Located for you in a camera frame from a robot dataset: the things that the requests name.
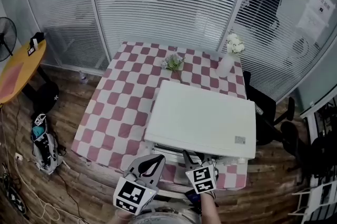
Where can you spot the round yellow table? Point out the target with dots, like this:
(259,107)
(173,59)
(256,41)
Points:
(29,65)

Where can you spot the black office chair with headrest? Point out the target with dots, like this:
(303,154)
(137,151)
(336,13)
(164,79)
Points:
(263,107)

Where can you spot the black label card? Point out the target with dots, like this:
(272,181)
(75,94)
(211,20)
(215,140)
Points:
(31,51)

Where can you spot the pink white checkered tablecloth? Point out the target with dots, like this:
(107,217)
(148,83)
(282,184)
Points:
(123,102)

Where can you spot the teal cloth item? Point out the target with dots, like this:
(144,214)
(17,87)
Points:
(38,131)

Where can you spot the person's torso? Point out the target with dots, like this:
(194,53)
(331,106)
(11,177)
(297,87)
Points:
(163,219)

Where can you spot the small pale flower sprig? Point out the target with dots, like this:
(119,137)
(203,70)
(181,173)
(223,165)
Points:
(172,62)

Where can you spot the person's left forearm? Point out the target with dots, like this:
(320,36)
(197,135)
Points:
(118,219)

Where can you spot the black cap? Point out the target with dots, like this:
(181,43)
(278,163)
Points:
(46,98)

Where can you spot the person's right forearm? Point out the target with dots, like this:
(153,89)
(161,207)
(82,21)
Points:
(209,209)

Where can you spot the white vase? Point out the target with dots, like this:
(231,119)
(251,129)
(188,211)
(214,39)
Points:
(225,66)

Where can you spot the gray backpack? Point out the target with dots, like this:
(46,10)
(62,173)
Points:
(48,152)

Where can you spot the white metal rack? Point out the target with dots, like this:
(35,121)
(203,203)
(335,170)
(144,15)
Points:
(318,199)

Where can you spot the clear plastic bottle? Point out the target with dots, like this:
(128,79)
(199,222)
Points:
(83,77)

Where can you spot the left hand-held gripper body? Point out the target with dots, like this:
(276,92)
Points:
(131,195)

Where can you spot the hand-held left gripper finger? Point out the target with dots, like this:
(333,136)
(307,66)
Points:
(133,167)
(158,173)

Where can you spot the black mesh office chair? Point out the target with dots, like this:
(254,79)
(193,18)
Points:
(321,154)

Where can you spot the black shelf rack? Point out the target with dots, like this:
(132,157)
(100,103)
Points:
(326,117)

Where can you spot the black white patterned tag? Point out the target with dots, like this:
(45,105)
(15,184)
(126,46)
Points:
(40,120)

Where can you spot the white window blind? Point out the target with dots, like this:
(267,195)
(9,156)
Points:
(73,46)
(263,73)
(158,7)

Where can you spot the small black box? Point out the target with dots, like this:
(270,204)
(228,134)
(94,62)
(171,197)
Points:
(38,36)

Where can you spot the white power plug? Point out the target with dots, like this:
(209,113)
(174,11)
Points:
(18,156)

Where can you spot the black standing fan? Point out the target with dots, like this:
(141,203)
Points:
(6,36)

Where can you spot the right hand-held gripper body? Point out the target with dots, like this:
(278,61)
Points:
(202,178)

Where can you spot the white microwave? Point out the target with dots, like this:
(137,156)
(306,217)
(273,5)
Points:
(200,117)

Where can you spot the white paper notice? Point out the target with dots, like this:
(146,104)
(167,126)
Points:
(312,23)

